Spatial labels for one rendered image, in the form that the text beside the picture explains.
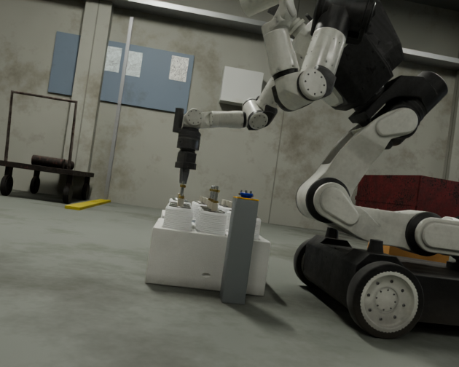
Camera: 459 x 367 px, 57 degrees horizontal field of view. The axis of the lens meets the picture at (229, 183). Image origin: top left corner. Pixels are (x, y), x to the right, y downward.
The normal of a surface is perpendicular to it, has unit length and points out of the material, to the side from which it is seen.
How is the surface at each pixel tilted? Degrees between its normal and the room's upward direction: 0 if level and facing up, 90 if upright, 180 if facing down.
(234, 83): 90
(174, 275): 90
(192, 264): 90
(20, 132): 90
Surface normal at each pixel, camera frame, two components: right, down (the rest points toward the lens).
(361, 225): 0.44, 0.26
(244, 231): 0.11, 0.00
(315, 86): 0.41, -0.10
